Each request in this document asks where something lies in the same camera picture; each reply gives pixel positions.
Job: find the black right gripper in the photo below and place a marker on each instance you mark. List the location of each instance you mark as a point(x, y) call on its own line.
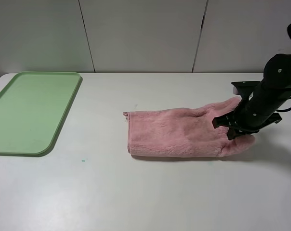
point(250, 116)

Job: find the pink fluffy towel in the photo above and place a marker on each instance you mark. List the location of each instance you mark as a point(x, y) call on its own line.
point(184, 132)

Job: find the green plastic tray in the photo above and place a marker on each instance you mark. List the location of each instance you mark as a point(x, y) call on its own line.
point(33, 109)

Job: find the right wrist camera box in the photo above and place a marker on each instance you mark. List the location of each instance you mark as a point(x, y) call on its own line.
point(244, 88)

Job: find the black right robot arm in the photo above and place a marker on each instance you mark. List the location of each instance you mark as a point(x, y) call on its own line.
point(276, 81)

